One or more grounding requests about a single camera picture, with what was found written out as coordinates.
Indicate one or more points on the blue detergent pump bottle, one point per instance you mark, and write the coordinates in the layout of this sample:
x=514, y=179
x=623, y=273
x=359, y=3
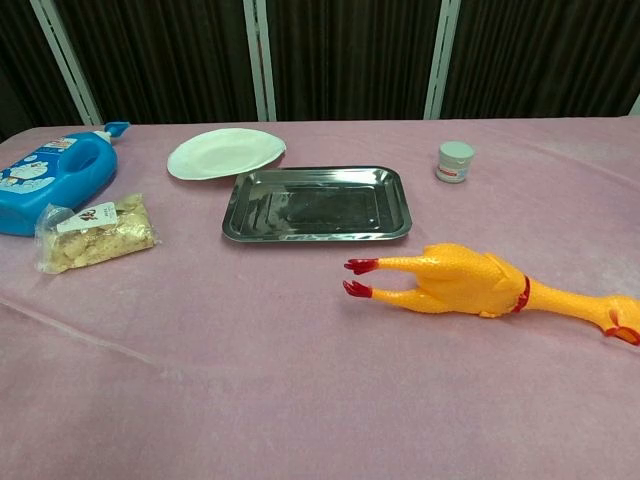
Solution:
x=55, y=175

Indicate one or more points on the white partition post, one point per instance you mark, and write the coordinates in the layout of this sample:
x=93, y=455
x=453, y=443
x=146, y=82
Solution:
x=65, y=55
x=260, y=60
x=636, y=106
x=442, y=55

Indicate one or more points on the yellow rubber chicken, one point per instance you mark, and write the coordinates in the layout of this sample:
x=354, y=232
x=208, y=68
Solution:
x=460, y=280

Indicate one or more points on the clear bag of snacks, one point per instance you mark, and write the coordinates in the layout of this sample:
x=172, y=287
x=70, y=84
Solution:
x=100, y=240

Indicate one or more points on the pink velvet tablecloth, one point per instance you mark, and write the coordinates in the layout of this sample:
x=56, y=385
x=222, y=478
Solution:
x=250, y=375

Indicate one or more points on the white paper plate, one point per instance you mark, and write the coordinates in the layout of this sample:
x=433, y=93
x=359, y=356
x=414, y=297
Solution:
x=220, y=152

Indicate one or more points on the stainless steel tray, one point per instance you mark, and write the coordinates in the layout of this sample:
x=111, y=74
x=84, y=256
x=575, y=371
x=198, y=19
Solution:
x=320, y=205

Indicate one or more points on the black pleated curtain panel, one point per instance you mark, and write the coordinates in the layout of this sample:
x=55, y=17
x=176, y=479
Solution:
x=165, y=55
x=545, y=50
x=20, y=60
x=350, y=55

